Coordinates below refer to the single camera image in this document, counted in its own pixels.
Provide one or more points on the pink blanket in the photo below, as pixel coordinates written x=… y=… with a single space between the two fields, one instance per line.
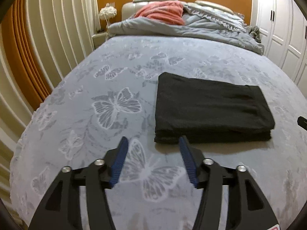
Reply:
x=169 y=12

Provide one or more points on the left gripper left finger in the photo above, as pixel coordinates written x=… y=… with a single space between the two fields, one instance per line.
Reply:
x=60 y=206

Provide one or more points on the grey ruffled duvet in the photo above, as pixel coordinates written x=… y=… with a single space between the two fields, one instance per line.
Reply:
x=200 y=22

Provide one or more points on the black pants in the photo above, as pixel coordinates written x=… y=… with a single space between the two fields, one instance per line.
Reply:
x=207 y=111

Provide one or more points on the white nightstand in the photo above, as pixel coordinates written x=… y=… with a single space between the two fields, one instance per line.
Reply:
x=99 y=39

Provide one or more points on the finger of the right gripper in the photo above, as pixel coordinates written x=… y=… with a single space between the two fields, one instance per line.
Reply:
x=302 y=122

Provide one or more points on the cream pleated curtain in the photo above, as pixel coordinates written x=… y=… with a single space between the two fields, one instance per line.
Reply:
x=42 y=41

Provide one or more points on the white wardrobe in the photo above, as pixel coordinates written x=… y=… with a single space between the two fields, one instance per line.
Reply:
x=283 y=33

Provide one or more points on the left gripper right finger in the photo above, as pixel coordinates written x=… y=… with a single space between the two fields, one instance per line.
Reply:
x=248 y=207

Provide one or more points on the white flower lamp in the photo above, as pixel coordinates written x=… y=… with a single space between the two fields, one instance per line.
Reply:
x=108 y=12

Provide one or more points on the grey clothes pile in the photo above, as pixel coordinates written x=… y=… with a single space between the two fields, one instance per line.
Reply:
x=254 y=32

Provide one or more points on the cream padded headboard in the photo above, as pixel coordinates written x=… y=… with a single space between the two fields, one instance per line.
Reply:
x=131 y=8

